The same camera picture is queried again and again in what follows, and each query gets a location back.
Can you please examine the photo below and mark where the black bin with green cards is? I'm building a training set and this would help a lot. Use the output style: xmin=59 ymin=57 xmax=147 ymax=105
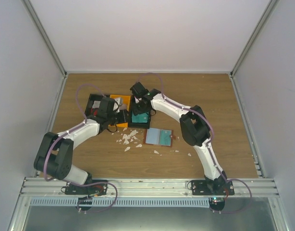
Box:
xmin=127 ymin=107 xmax=151 ymax=129

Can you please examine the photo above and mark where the green credit card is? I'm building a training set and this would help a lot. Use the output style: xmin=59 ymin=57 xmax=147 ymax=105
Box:
xmin=159 ymin=129 xmax=172 ymax=146

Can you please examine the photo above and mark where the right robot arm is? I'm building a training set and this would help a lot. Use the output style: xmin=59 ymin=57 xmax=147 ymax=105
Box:
xmin=130 ymin=82 xmax=227 ymax=195

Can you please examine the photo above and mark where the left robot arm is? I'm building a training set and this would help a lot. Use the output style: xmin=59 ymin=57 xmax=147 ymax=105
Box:
xmin=34 ymin=97 xmax=121 ymax=194

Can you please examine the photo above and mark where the black bin with red cards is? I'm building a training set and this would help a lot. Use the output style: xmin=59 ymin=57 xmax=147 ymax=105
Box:
xmin=85 ymin=94 xmax=103 ymax=117

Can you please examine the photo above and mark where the yellow plastic bin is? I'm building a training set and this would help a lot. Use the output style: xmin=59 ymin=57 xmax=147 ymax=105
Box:
xmin=110 ymin=94 xmax=131 ymax=128

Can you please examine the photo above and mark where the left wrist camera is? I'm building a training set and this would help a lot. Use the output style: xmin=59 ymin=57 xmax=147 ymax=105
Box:
xmin=114 ymin=97 xmax=127 ymax=113

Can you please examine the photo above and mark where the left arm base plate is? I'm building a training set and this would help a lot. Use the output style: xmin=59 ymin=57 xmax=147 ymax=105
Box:
xmin=61 ymin=180 xmax=108 ymax=196

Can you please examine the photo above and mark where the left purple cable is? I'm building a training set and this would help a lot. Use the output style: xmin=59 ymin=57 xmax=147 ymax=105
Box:
xmin=43 ymin=83 xmax=119 ymax=214

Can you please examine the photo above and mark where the purple cable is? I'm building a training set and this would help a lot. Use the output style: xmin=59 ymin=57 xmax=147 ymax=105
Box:
xmin=43 ymin=83 xmax=119 ymax=214
xmin=137 ymin=72 xmax=253 ymax=215

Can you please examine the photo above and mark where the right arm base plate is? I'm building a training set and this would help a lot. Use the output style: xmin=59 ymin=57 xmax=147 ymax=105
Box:
xmin=186 ymin=180 xmax=235 ymax=196

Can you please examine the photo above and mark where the grey slotted cable duct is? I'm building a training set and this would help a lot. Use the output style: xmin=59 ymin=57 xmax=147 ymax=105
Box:
xmin=30 ymin=197 xmax=209 ymax=208

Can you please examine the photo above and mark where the aluminium front rail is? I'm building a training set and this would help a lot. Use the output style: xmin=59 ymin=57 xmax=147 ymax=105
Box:
xmin=20 ymin=178 xmax=279 ymax=198

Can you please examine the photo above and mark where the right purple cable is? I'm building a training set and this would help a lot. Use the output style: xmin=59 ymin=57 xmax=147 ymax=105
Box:
xmin=137 ymin=72 xmax=253 ymax=215

